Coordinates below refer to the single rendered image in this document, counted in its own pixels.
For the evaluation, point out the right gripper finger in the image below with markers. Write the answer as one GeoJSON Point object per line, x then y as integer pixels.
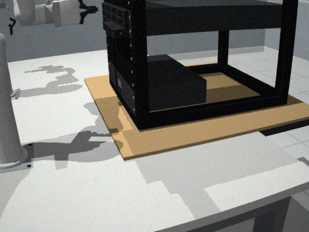
{"type": "Point", "coordinates": [83, 6]}
{"type": "Point", "coordinates": [83, 14]}

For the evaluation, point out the tan flat board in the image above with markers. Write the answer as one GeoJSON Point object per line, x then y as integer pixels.
{"type": "Point", "coordinates": [133, 143]}

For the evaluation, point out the black metal rack frame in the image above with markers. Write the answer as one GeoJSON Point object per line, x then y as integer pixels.
{"type": "Point", "coordinates": [147, 83]}

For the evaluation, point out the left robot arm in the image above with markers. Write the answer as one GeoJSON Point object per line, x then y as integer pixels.
{"type": "Point", "coordinates": [3, 58]}

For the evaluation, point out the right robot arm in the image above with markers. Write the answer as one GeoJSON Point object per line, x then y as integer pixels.
{"type": "Point", "coordinates": [27, 14]}

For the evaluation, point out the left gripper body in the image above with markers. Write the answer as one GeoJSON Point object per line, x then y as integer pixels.
{"type": "Point", "coordinates": [4, 17]}

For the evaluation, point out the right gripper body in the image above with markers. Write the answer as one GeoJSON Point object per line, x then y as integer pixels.
{"type": "Point", "coordinates": [70, 12]}

